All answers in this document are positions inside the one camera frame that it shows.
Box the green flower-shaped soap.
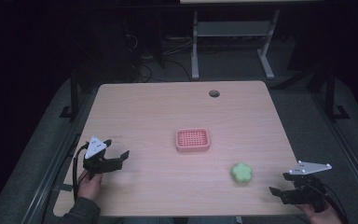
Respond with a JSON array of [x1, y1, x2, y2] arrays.
[[230, 161, 254, 184]]

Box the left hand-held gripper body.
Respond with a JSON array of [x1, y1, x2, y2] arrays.
[[82, 135, 123, 180]]

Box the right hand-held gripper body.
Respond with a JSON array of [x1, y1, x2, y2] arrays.
[[281, 160, 333, 213]]

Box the pink soap dish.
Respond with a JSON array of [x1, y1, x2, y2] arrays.
[[175, 127, 212, 154]]

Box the black metal stand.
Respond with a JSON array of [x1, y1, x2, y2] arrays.
[[59, 70, 86, 123], [323, 63, 351, 123]]

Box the person's left hand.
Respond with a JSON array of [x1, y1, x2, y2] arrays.
[[76, 169, 103, 201]]

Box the person's right hand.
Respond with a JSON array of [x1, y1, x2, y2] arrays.
[[297, 203, 345, 224]]

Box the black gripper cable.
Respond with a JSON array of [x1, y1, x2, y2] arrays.
[[72, 143, 90, 201], [306, 180, 351, 224]]

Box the white metal table frame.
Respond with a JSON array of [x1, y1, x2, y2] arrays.
[[190, 8, 282, 81]]

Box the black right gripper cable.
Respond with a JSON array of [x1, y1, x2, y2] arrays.
[[306, 180, 351, 224]]

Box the cables on floor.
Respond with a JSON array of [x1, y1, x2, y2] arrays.
[[122, 31, 194, 82]]

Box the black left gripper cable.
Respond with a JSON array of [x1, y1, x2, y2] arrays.
[[72, 143, 90, 201]]

